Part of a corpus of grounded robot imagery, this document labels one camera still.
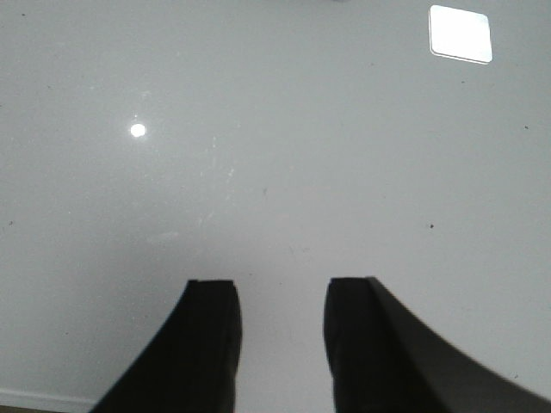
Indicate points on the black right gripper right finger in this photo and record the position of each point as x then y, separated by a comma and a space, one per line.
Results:
383, 358

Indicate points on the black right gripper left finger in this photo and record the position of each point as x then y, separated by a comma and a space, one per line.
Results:
191, 364

